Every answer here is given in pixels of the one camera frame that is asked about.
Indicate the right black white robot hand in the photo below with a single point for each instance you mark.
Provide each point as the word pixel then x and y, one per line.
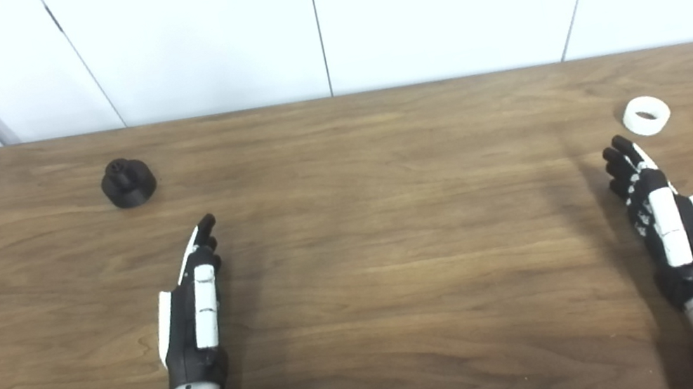
pixel 670 230

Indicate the round black gear part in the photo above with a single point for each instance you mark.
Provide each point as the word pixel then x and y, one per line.
pixel 129 185

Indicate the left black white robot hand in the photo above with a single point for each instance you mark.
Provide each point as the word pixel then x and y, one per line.
pixel 207 312

